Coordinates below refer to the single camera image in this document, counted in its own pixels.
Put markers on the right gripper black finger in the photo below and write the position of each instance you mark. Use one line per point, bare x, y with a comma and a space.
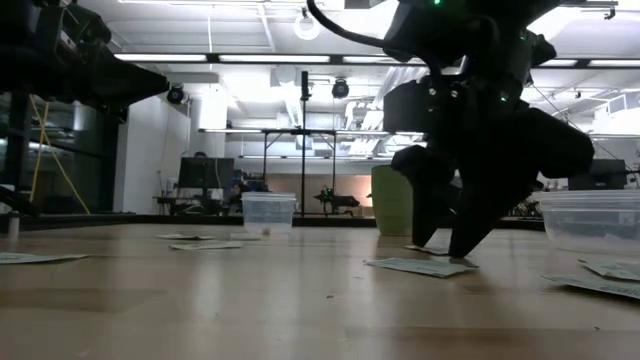
430, 190
515, 160

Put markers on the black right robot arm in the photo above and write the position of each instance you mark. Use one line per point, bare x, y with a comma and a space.
450, 25

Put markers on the black table rim frame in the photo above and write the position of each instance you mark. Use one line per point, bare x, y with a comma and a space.
150, 220

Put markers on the round black ceiling fixture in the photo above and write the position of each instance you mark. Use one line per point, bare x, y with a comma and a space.
175, 94
340, 88

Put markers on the pale green printed packet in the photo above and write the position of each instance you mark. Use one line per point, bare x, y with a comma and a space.
617, 270
206, 245
30, 258
425, 267
600, 285
432, 249

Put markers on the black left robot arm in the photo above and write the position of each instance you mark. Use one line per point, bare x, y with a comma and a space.
60, 65

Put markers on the background black robot arm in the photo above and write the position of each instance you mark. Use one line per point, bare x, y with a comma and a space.
336, 200

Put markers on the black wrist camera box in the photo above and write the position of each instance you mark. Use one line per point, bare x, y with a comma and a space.
407, 107

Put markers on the black computer monitor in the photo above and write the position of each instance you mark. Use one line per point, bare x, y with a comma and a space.
206, 172

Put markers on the small clear plastic container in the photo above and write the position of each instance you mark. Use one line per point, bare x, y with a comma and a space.
268, 212

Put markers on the large clear plastic container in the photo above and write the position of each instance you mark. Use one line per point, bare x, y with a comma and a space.
595, 222

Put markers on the dark wide monitor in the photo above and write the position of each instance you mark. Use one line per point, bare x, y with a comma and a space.
597, 174

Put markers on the small white post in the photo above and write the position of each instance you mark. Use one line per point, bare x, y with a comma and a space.
13, 225

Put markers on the green ribbed cup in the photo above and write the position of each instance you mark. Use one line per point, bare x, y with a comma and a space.
391, 205

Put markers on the black metal camera stand frame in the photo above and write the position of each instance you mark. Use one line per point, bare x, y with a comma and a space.
303, 150

